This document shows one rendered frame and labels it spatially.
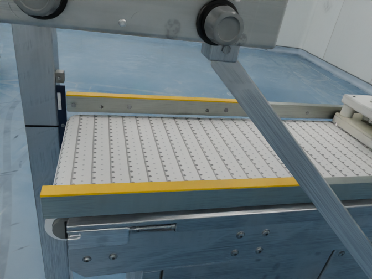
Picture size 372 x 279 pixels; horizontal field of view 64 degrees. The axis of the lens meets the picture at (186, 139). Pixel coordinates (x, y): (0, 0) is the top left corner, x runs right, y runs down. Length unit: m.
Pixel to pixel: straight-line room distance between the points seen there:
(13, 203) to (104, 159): 1.21
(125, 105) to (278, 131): 0.34
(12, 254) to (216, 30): 1.30
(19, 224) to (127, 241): 1.16
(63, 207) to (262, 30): 0.26
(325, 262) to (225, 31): 0.58
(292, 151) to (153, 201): 0.16
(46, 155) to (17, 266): 0.78
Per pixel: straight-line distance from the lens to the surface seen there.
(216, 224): 0.41
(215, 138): 0.55
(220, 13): 0.22
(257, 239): 0.47
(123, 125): 0.55
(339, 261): 0.74
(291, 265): 0.67
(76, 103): 0.58
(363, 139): 0.72
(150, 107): 0.59
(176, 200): 0.36
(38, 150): 0.66
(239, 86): 0.31
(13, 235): 1.50
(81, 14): 0.23
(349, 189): 0.48
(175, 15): 0.24
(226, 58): 0.30
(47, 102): 0.61
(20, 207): 1.61
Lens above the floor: 1.05
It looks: 29 degrees down
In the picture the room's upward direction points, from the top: 9 degrees clockwise
